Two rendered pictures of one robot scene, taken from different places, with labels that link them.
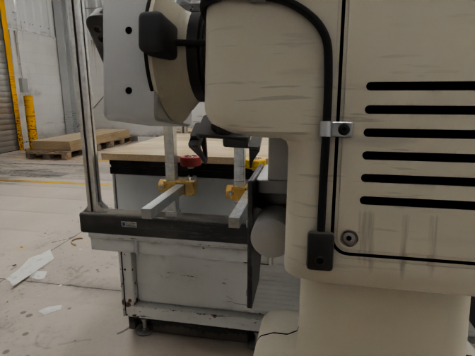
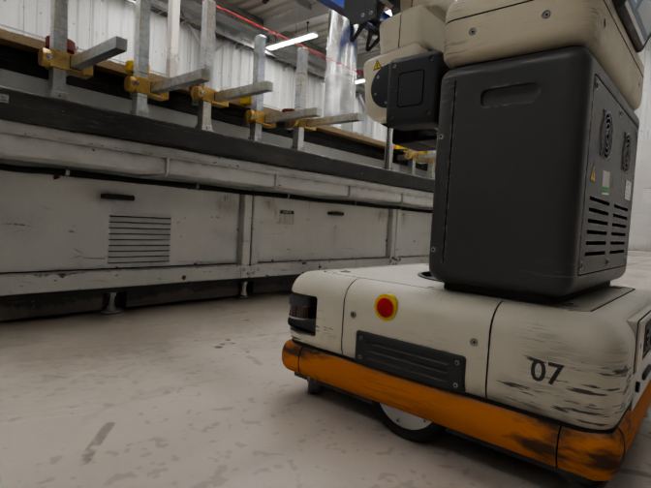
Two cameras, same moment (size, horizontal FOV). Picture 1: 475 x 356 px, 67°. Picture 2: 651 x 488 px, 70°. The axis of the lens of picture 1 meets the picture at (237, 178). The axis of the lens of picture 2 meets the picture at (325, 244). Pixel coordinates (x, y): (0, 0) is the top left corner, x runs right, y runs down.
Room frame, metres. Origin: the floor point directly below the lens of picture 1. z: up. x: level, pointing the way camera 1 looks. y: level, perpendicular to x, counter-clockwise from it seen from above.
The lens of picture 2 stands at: (-0.10, 1.01, 0.40)
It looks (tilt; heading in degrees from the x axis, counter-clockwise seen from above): 3 degrees down; 300
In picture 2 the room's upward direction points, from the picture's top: 3 degrees clockwise
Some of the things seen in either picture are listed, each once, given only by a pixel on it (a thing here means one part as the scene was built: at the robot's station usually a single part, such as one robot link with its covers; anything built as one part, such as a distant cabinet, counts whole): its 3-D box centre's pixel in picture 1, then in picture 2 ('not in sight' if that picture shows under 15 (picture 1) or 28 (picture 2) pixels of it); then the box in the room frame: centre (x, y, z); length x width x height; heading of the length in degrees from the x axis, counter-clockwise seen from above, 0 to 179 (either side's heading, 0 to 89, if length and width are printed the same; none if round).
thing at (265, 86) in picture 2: not in sight; (230, 95); (1.09, -0.28, 0.83); 0.43 x 0.03 x 0.04; 170
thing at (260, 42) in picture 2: not in sight; (257, 94); (1.14, -0.50, 0.90); 0.04 x 0.04 x 0.48; 80
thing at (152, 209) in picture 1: (173, 193); (85, 60); (1.18, 0.22, 0.81); 0.43 x 0.03 x 0.04; 170
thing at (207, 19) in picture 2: not in sight; (206, 66); (1.19, -0.25, 0.94); 0.04 x 0.04 x 0.48; 80
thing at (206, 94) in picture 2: not in sight; (210, 97); (1.18, -0.28, 0.83); 0.14 x 0.06 x 0.05; 80
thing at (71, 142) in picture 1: (88, 138); not in sight; (7.69, 3.19, 0.23); 2.41 x 0.77 x 0.17; 171
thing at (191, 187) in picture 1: (178, 186); (66, 63); (1.28, 0.22, 0.81); 0.14 x 0.06 x 0.05; 80
